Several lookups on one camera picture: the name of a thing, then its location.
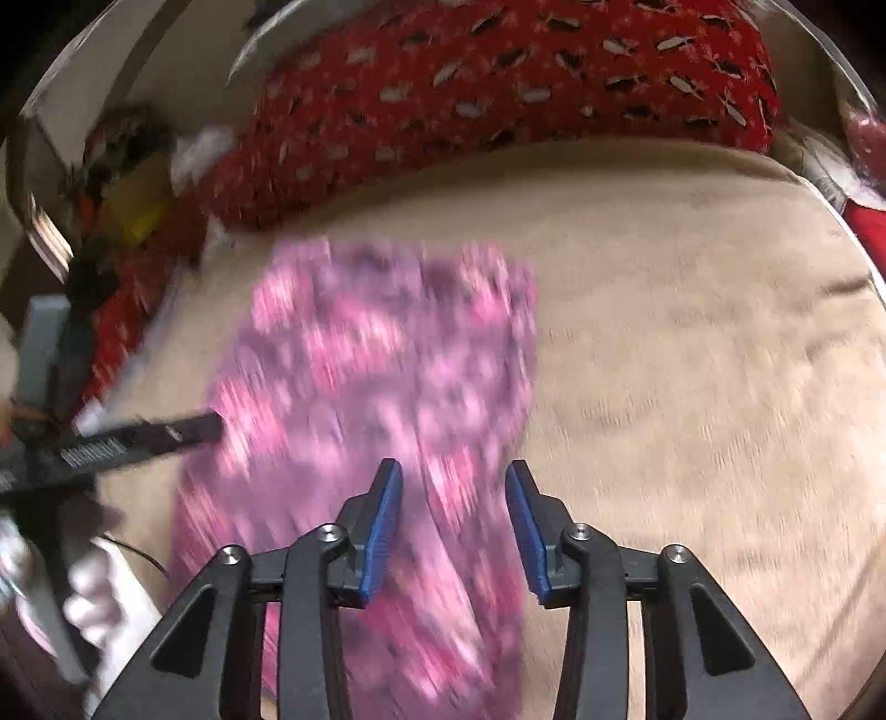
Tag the beige fleece blanket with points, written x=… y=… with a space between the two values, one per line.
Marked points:
x=692 y=388

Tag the person's left hand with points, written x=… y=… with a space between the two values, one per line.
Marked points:
x=93 y=592

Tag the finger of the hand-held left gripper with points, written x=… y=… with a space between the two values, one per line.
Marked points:
x=149 y=435

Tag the yellow box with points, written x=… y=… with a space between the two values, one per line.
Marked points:
x=138 y=197

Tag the purple floral pants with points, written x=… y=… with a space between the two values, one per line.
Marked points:
x=387 y=388

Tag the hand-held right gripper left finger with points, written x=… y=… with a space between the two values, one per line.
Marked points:
x=379 y=536

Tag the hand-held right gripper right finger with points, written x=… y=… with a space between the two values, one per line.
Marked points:
x=527 y=536

